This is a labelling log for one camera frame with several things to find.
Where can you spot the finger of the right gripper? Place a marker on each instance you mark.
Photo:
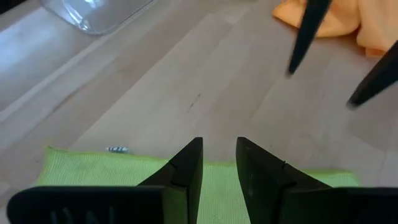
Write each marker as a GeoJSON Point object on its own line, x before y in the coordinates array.
{"type": "Point", "coordinates": [379, 81]}
{"type": "Point", "coordinates": [308, 31]}

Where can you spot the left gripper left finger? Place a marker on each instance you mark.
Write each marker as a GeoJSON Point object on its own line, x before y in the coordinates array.
{"type": "Point", "coordinates": [124, 205]}

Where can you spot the orange microfiber towel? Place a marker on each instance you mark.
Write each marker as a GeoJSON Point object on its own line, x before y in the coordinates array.
{"type": "Point", "coordinates": [342, 18]}

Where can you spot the green microfiber towel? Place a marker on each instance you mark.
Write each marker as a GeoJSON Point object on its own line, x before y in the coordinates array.
{"type": "Point", "coordinates": [109, 171]}

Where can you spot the clear plastic bin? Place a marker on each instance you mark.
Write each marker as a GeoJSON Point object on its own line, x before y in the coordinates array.
{"type": "Point", "coordinates": [99, 15]}

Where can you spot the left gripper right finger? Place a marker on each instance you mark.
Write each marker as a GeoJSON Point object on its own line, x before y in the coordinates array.
{"type": "Point", "coordinates": [280, 199]}

